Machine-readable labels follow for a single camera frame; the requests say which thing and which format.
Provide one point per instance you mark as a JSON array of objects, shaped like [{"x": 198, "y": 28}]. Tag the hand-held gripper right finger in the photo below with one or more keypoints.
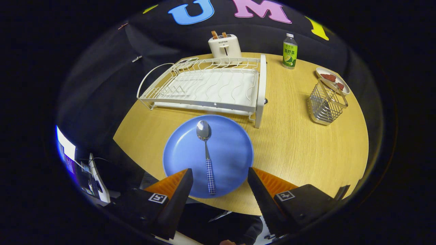
[{"x": 264, "y": 207}]

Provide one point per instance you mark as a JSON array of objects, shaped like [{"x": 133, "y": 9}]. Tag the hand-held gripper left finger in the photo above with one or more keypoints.
[{"x": 177, "y": 204}]

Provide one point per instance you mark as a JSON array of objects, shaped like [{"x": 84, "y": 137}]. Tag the blue round plate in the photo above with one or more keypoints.
[{"x": 228, "y": 149}]

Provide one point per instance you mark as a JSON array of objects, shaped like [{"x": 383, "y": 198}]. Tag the white sectioned spice dish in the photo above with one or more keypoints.
[{"x": 186, "y": 61}]

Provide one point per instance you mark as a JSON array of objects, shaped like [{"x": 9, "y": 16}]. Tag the small white oval plate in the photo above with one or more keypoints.
[{"x": 342, "y": 83}]

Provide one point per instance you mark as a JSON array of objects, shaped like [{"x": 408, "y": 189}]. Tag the white desktop device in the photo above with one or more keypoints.
[{"x": 98, "y": 183}]

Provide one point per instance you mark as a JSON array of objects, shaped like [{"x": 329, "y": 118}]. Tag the computer monitor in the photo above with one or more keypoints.
[{"x": 66, "y": 146}]

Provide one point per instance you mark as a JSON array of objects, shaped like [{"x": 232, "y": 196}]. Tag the black backdrop cloth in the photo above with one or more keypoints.
[{"x": 102, "y": 85}]

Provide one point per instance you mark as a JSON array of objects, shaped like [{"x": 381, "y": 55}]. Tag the red food piece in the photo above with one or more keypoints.
[
  {"x": 340, "y": 86},
  {"x": 328, "y": 77}
]

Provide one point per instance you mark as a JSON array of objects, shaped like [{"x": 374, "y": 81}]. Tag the silver metal clip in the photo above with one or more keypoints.
[{"x": 137, "y": 59}]

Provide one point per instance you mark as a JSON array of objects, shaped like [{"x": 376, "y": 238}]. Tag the green label drink bottle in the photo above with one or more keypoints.
[{"x": 290, "y": 52}]

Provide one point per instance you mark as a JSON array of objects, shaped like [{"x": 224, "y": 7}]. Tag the white toaster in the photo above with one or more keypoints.
[{"x": 224, "y": 47}]

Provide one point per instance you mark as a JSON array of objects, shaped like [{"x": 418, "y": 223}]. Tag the copper metal clip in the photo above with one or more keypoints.
[{"x": 123, "y": 26}]

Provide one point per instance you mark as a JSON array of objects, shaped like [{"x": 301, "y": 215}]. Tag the black equipment frame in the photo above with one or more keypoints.
[{"x": 344, "y": 192}]

